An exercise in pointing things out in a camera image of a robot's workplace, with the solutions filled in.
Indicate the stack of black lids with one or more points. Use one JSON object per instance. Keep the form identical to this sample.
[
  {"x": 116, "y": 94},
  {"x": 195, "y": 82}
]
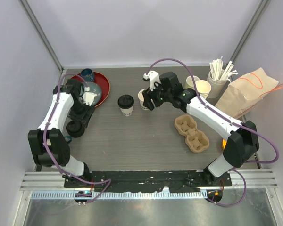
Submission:
[{"x": 75, "y": 129}]

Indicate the cardboard cup carrier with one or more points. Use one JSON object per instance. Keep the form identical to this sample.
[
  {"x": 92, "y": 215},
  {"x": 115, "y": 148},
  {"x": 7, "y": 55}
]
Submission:
[{"x": 195, "y": 139}]

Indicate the brown paper bag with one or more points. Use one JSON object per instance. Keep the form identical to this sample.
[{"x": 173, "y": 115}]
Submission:
[{"x": 245, "y": 92}]

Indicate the yellow-green mug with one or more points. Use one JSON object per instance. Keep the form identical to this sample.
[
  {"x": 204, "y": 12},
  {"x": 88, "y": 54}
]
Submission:
[{"x": 189, "y": 81}]

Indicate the white paper cup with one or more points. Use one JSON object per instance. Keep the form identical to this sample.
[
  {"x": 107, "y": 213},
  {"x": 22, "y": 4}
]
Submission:
[
  {"x": 127, "y": 112},
  {"x": 141, "y": 99}
]

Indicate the dark blue mug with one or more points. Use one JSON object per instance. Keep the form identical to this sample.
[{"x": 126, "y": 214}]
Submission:
[{"x": 88, "y": 75}]

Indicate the orange bowl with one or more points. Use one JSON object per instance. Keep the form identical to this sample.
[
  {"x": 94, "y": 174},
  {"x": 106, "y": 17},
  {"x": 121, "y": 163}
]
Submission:
[{"x": 224, "y": 144}]

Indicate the aluminium rail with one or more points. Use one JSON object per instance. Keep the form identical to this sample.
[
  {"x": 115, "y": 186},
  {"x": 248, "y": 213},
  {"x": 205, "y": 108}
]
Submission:
[{"x": 52, "y": 185}]

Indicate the stack of paper cups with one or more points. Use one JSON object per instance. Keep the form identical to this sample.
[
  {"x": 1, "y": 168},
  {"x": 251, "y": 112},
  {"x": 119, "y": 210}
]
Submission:
[{"x": 203, "y": 87}]

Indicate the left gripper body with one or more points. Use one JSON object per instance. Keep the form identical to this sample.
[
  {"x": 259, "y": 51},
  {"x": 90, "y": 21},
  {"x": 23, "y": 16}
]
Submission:
[{"x": 80, "y": 111}]

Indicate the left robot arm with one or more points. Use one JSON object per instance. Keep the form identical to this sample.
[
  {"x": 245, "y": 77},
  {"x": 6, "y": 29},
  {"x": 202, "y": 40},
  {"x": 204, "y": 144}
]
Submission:
[{"x": 47, "y": 143}]

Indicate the red round tray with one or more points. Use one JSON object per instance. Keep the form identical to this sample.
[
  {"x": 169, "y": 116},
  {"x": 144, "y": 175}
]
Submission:
[{"x": 102, "y": 81}]

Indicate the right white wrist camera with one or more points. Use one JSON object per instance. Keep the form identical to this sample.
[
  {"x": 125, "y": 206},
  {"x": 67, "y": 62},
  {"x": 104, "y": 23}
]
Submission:
[{"x": 153, "y": 78}]

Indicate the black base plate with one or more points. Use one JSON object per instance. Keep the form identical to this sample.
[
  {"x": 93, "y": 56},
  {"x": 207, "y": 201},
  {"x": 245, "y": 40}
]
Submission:
[{"x": 177, "y": 181}]

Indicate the bundle of wrapped straws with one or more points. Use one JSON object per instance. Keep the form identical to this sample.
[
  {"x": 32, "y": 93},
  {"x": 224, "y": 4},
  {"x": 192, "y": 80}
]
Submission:
[{"x": 221, "y": 72}]

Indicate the blue ceramic plate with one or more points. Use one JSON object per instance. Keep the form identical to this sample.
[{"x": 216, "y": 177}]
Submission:
[{"x": 95, "y": 88}]

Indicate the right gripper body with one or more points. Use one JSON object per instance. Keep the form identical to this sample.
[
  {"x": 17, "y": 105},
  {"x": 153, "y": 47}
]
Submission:
[{"x": 159, "y": 95}]

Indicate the teal mug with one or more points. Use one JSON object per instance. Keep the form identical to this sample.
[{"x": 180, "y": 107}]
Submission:
[{"x": 68, "y": 139}]

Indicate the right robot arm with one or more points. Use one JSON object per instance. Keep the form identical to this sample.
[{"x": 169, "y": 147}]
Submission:
[{"x": 241, "y": 138}]

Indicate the white straw holder cup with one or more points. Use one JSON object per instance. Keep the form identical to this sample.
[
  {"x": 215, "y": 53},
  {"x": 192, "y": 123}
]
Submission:
[{"x": 216, "y": 86}]

